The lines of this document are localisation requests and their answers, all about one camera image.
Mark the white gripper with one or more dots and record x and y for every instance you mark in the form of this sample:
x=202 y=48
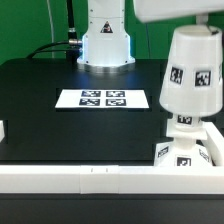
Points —
x=156 y=10

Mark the white lamp shade cone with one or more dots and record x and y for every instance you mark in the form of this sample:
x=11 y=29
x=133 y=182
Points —
x=193 y=84

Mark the white lamp bulb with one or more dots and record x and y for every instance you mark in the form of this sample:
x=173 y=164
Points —
x=187 y=121

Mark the white lamp base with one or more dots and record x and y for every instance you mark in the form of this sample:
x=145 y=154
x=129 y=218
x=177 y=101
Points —
x=186 y=148

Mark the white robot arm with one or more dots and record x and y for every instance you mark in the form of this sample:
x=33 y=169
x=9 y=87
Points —
x=106 y=45

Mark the white marker sheet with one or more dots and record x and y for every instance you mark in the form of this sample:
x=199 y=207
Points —
x=86 y=98

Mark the white right wall bar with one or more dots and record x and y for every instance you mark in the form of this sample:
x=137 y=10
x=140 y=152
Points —
x=214 y=143

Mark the white wall bar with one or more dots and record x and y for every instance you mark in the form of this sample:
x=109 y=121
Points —
x=214 y=143
x=110 y=179

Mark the white left wall block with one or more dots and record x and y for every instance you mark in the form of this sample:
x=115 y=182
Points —
x=2 y=132

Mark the white front wall bar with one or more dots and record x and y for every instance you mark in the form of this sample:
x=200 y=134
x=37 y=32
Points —
x=110 y=179

